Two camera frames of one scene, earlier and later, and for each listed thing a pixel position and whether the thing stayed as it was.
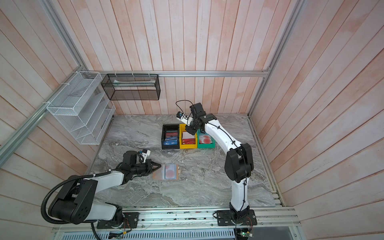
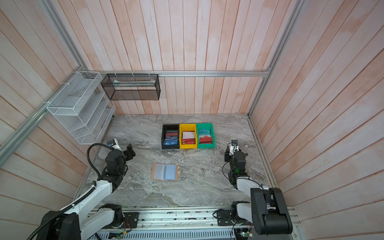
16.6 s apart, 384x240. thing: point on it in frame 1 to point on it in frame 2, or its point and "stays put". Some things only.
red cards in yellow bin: [188, 138] stays put
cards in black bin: [171, 138] stays put
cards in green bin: [205, 139] stays put
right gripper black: [192, 132] to [227, 158]
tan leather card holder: [167, 172] stays put
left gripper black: [149, 168] to [130, 153]
